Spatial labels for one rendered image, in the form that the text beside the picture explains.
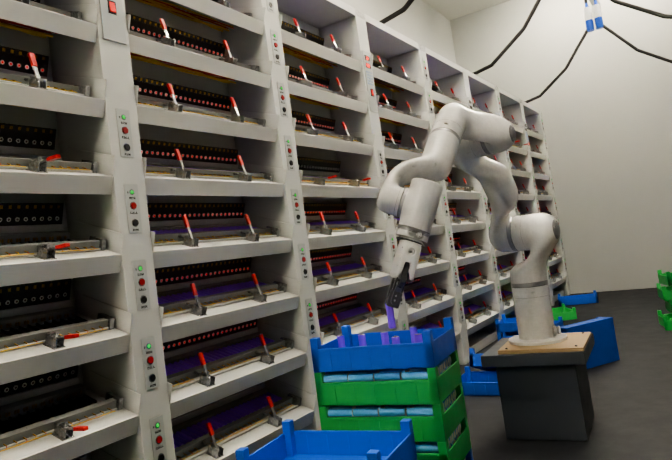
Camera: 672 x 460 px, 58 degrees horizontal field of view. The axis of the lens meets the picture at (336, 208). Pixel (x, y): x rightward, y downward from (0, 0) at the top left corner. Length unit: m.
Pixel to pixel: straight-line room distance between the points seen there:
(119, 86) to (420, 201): 0.81
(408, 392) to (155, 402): 0.62
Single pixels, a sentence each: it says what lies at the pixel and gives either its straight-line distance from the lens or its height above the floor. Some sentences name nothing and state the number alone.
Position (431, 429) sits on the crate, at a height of 0.27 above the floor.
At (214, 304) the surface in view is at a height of 0.57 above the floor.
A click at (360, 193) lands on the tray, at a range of 2.52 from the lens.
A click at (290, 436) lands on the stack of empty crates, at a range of 1.43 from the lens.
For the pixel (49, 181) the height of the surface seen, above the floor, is 0.91.
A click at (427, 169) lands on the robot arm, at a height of 0.86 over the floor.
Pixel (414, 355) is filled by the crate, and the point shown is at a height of 0.43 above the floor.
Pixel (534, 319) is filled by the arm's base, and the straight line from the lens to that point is 2.12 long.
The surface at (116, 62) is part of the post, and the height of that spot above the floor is 1.23.
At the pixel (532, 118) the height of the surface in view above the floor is 1.69.
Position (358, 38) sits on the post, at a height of 1.61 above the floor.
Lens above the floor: 0.68
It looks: 4 degrees up
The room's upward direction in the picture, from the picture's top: 8 degrees counter-clockwise
